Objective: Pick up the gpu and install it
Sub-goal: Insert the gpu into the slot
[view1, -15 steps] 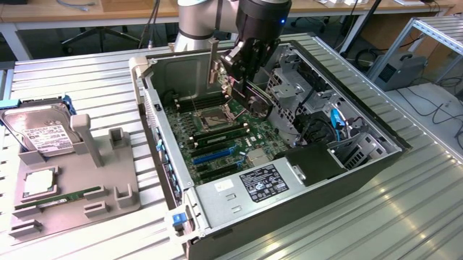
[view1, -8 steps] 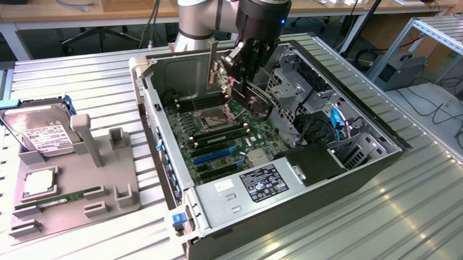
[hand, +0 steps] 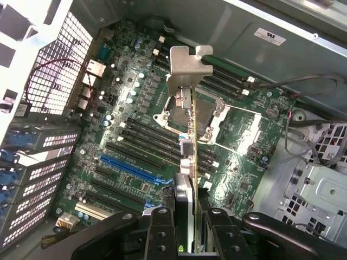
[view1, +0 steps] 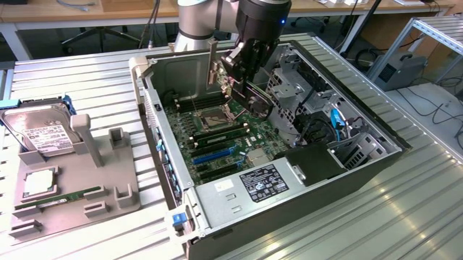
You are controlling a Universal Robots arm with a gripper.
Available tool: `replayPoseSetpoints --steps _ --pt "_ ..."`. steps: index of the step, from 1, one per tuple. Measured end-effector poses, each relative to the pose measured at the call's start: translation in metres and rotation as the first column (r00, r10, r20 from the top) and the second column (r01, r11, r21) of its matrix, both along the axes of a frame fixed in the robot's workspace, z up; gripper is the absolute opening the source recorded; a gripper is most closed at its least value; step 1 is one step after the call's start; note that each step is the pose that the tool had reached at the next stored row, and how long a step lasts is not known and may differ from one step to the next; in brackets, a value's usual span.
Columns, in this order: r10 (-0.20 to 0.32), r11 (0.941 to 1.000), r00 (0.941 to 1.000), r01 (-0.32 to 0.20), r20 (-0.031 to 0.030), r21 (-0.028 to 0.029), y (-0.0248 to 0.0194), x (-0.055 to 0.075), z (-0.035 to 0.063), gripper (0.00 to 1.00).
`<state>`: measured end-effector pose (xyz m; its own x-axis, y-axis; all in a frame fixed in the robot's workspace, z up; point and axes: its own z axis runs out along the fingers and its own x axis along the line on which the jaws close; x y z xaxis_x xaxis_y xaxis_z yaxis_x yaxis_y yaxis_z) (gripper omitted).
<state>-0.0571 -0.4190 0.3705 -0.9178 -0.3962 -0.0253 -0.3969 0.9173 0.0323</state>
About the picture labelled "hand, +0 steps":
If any green motherboard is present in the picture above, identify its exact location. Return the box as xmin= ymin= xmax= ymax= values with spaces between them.
xmin=55 ymin=18 xmax=298 ymax=231

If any white expansion slot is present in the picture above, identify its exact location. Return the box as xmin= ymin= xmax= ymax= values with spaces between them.
xmin=75 ymin=201 xmax=111 ymax=220

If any long blue expansion slot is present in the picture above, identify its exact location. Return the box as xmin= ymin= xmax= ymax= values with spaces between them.
xmin=99 ymin=153 xmax=163 ymax=185

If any green RAM stick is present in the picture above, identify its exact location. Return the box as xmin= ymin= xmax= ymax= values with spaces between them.
xmin=118 ymin=134 xmax=215 ymax=177

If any short black expansion slot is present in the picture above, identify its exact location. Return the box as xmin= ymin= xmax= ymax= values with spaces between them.
xmin=94 ymin=164 xmax=112 ymax=178

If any metal disk bay cage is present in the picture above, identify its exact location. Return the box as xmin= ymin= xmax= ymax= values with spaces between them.
xmin=271 ymin=121 xmax=347 ymax=239

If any CPU socket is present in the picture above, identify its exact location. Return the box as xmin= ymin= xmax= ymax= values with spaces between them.
xmin=153 ymin=94 xmax=231 ymax=144

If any open black PC case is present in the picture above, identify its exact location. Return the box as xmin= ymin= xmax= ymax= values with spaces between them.
xmin=0 ymin=0 xmax=347 ymax=260

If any sleeved power cable white plug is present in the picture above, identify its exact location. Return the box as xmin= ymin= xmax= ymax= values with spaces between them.
xmin=40 ymin=212 xmax=76 ymax=250

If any black looped wire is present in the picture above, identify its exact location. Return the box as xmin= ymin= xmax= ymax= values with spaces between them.
xmin=250 ymin=74 xmax=347 ymax=93

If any red black twisted wire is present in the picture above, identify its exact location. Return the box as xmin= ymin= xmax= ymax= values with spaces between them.
xmin=23 ymin=58 xmax=95 ymax=109

